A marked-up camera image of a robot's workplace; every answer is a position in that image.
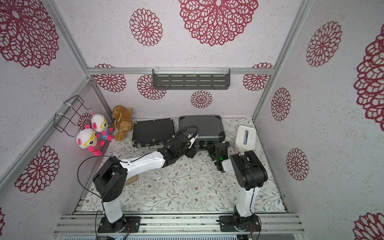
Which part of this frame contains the grey hard poker case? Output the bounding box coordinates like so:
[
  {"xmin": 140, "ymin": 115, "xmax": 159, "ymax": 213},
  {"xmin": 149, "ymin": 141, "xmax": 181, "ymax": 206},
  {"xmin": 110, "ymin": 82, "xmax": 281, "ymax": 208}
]
[{"xmin": 178, "ymin": 115, "xmax": 226, "ymax": 151}]

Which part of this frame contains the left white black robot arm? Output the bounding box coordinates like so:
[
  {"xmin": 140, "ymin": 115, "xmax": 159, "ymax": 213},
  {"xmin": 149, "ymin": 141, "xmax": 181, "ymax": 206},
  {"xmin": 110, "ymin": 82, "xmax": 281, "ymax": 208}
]
[{"xmin": 93, "ymin": 135, "xmax": 197, "ymax": 224}]

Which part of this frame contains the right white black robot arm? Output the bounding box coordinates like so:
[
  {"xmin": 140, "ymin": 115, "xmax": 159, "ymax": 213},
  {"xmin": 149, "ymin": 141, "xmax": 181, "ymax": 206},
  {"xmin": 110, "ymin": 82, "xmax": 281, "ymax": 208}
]
[{"xmin": 207, "ymin": 142, "xmax": 268, "ymax": 222}]

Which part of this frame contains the black flat poker case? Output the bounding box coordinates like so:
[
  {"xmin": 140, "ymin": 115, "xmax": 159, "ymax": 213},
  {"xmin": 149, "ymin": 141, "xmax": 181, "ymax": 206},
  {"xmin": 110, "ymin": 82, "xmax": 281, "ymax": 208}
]
[{"xmin": 132, "ymin": 119, "xmax": 175, "ymax": 148}]

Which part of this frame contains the white tissue box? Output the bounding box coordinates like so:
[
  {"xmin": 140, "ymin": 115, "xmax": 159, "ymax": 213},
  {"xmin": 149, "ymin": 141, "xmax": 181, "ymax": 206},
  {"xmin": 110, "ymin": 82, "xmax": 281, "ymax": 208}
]
[{"xmin": 234, "ymin": 126, "xmax": 257, "ymax": 153}]

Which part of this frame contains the tan wooden oval piece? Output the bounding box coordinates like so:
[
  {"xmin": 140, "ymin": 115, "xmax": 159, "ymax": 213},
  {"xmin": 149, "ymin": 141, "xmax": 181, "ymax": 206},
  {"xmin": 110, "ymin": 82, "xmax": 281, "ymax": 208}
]
[{"xmin": 125, "ymin": 175, "xmax": 138, "ymax": 186}]

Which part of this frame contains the brown teddy bear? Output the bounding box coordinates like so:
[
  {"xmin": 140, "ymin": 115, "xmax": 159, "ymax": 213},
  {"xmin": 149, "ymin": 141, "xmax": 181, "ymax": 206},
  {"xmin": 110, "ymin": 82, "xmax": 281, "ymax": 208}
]
[{"xmin": 112, "ymin": 105, "xmax": 134, "ymax": 141}]

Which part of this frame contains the upper pink white plush doll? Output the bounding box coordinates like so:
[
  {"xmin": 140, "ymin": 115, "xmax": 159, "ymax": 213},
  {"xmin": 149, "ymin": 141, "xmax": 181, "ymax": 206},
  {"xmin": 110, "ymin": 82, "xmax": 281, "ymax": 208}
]
[{"xmin": 91, "ymin": 114, "xmax": 114, "ymax": 141}]

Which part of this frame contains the pink white plush doll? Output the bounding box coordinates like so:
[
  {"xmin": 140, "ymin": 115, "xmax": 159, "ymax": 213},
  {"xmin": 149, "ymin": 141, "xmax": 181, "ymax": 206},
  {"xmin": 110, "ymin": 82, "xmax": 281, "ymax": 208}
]
[
  {"xmin": 91, "ymin": 114, "xmax": 114, "ymax": 141},
  {"xmin": 76, "ymin": 125, "xmax": 105, "ymax": 156}
]

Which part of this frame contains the lower pink white plush doll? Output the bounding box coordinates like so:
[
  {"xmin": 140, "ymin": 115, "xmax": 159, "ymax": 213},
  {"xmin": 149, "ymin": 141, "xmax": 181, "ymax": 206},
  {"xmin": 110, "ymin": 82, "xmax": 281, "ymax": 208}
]
[{"xmin": 76, "ymin": 125, "xmax": 105, "ymax": 156}]

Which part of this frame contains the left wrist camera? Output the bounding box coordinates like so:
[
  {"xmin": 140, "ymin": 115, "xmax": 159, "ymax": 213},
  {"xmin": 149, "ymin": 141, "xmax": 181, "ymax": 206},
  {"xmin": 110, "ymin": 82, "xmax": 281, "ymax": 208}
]
[{"xmin": 188, "ymin": 133, "xmax": 199, "ymax": 149}]

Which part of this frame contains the grey metal wall shelf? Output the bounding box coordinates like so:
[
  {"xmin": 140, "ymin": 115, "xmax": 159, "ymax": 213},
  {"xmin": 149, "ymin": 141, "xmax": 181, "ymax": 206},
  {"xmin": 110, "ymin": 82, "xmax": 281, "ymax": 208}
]
[{"xmin": 152, "ymin": 69, "xmax": 231, "ymax": 90}]

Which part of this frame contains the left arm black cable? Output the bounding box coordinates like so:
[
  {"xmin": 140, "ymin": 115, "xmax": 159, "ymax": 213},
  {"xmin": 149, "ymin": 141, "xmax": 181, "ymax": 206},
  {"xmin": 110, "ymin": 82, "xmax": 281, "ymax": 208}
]
[{"xmin": 77, "ymin": 154, "xmax": 106, "ymax": 211}]

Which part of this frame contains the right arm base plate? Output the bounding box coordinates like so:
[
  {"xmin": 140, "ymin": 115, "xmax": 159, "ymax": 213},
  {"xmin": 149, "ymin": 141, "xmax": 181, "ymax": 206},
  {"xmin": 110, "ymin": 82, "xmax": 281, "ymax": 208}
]
[{"xmin": 217, "ymin": 214, "xmax": 261, "ymax": 232}]

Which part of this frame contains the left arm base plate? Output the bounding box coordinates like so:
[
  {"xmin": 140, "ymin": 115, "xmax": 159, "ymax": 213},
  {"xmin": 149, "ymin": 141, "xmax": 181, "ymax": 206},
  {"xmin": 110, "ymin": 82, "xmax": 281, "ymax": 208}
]
[{"xmin": 97, "ymin": 216, "xmax": 142, "ymax": 233}]

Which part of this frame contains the black wire wall basket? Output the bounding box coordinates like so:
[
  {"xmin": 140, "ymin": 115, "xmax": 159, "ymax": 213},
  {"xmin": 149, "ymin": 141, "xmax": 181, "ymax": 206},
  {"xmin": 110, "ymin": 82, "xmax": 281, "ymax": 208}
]
[{"xmin": 53, "ymin": 95, "xmax": 92, "ymax": 138}]

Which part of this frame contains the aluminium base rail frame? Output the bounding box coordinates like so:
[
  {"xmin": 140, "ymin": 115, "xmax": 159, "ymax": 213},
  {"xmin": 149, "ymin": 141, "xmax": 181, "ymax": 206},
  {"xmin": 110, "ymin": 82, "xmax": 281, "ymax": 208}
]
[{"xmin": 53, "ymin": 213, "xmax": 305, "ymax": 236}]

